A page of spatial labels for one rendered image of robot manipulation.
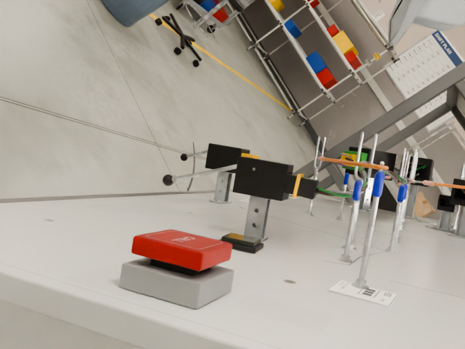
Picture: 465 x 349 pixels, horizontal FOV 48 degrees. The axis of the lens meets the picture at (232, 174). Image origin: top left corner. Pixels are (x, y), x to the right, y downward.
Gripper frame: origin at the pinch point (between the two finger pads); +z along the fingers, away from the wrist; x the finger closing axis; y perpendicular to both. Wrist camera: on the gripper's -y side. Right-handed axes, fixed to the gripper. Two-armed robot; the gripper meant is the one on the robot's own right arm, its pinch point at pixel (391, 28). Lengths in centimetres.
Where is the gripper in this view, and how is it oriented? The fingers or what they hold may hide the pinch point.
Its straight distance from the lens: 53.5
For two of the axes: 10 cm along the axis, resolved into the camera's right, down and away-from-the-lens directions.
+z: -4.7, 8.7, 1.5
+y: 8.8, 4.7, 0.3
